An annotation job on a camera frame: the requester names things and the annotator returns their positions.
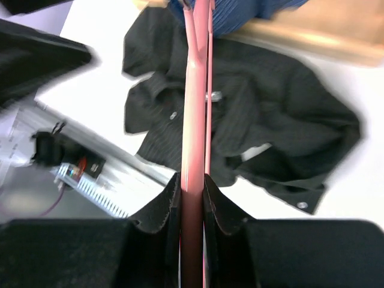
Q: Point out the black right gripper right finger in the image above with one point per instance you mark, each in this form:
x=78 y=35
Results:
x=228 y=260

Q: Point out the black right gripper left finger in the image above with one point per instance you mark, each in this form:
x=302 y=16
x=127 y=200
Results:
x=153 y=240

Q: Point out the black pinstriped shirt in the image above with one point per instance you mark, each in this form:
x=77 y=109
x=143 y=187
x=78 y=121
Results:
x=275 y=124

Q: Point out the pink hanger of black shirt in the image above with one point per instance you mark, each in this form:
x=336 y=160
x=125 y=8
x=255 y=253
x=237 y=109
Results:
x=196 y=138

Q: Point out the blue checkered shirt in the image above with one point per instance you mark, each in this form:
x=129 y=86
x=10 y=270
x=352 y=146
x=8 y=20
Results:
x=229 y=15

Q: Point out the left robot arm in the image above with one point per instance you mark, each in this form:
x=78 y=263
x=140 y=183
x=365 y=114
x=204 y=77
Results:
x=31 y=59

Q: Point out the wooden clothes rack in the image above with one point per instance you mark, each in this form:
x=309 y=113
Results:
x=350 y=31

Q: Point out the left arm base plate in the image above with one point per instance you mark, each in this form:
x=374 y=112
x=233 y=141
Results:
x=90 y=163

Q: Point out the slotted grey cable duct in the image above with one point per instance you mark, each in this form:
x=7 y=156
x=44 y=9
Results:
x=89 y=188

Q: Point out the aluminium mounting rail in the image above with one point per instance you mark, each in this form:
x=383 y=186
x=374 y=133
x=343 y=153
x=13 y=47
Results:
x=115 y=156

